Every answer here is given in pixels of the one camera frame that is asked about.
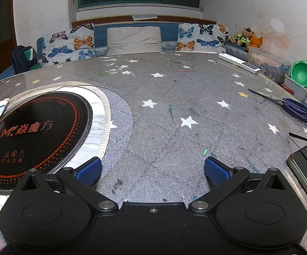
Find teddy bear in yellow vest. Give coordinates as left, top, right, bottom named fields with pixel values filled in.
left=234, top=26, right=255, bottom=47

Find black cable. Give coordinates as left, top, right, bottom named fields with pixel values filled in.
left=288, top=131, right=307, bottom=158

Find blue handled scissors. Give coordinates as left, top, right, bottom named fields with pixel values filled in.
left=248, top=88, right=307, bottom=125

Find small butterfly print cushion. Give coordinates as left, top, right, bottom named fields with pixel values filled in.
left=177, top=23, right=227, bottom=54

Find white power strip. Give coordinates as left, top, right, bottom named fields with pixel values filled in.
left=218, top=53, right=261, bottom=74

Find black round induction cooker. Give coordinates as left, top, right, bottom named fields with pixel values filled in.
left=0, top=92, right=93, bottom=190

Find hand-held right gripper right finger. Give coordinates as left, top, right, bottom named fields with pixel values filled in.
left=188, top=156, right=289, bottom=213

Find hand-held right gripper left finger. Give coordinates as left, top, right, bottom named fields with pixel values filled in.
left=15, top=157, right=119, bottom=213

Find wooden sofa ledge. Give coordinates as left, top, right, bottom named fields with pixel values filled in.
left=71, top=15, right=218, bottom=28

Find large butterfly print cushion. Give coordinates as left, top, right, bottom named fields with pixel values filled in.
left=41, top=23, right=96, bottom=65

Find clear plastic toy box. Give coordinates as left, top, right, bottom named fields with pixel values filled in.
left=248, top=47, right=293, bottom=82

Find green bowl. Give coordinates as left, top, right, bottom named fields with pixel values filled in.
left=290, top=61, right=307, bottom=88

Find orange plush toy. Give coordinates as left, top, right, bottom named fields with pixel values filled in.
left=246, top=35, right=263, bottom=52

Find white plastic box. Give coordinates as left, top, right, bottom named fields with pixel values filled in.
left=284, top=74, right=307, bottom=102

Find blue sofa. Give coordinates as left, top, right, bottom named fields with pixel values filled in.
left=0, top=21, right=250, bottom=83

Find grey pillow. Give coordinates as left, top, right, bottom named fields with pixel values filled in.
left=107, top=27, right=162, bottom=56

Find dark blue backpack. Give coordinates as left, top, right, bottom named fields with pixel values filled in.
left=10, top=45, right=41, bottom=74

